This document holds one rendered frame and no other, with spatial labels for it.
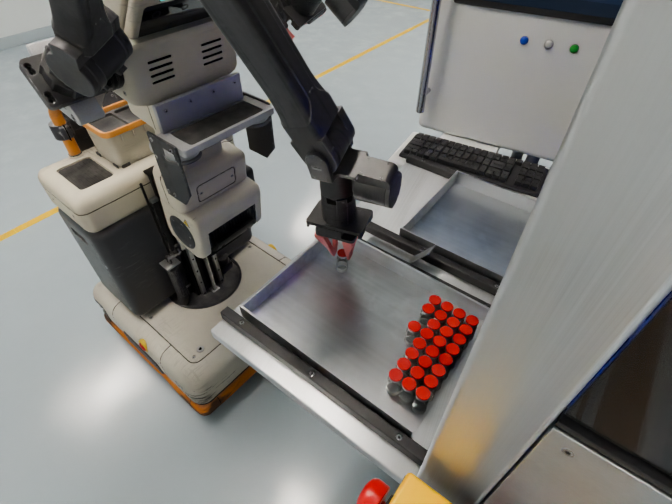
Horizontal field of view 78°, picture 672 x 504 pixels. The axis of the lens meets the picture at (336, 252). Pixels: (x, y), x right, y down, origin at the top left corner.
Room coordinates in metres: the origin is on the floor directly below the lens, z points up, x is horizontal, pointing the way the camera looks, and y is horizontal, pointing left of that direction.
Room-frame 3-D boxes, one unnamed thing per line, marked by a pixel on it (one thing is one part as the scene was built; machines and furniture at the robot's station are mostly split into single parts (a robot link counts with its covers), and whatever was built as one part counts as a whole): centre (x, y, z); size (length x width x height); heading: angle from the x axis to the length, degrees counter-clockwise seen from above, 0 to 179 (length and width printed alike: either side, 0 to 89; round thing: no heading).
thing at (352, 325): (0.43, -0.05, 0.90); 0.34 x 0.26 x 0.04; 52
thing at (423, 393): (0.33, -0.17, 0.91); 0.18 x 0.02 x 0.05; 142
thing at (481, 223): (0.63, -0.35, 0.90); 0.34 x 0.26 x 0.04; 52
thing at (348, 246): (0.54, -0.01, 0.97); 0.07 x 0.07 x 0.09; 67
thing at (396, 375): (0.36, -0.14, 0.91); 0.18 x 0.02 x 0.05; 142
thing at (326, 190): (0.54, -0.01, 1.10); 0.07 x 0.06 x 0.07; 64
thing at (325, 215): (0.54, -0.01, 1.04); 0.10 x 0.07 x 0.07; 67
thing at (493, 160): (1.03, -0.39, 0.82); 0.40 x 0.14 x 0.02; 60
